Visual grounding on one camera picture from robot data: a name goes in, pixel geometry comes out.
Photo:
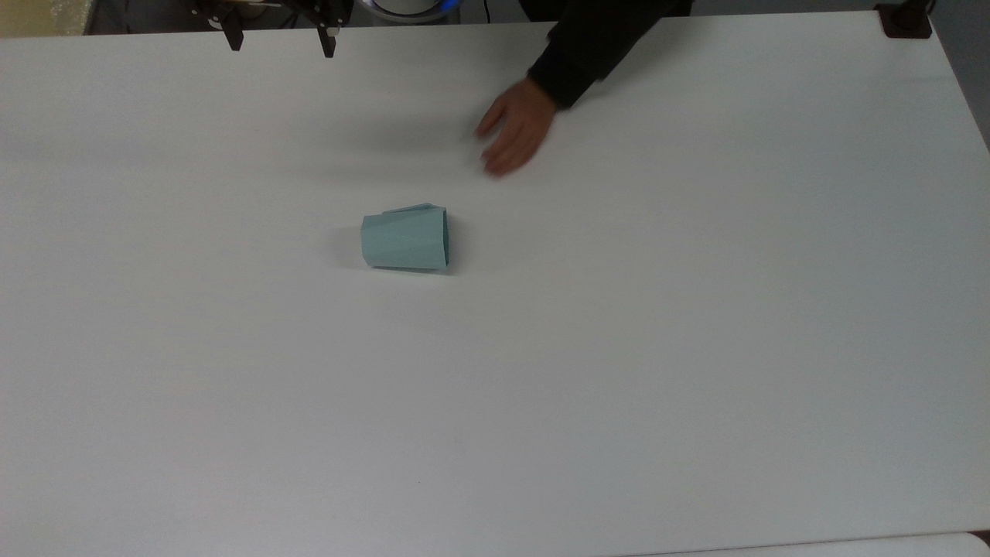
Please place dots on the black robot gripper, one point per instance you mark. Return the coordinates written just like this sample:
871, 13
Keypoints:
309, 8

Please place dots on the light teal faceted cup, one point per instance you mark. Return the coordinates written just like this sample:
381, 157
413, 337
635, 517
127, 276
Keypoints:
406, 241

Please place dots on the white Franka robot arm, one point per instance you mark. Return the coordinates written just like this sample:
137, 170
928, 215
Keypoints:
410, 6

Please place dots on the forearm in black sleeve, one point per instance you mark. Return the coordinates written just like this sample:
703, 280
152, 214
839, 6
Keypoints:
592, 42

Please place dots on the person's bare hand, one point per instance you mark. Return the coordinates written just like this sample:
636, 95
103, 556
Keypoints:
517, 131

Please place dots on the white side table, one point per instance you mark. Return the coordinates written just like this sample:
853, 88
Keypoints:
835, 546

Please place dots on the black camera stand clamp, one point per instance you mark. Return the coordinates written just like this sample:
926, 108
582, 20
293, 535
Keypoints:
905, 22

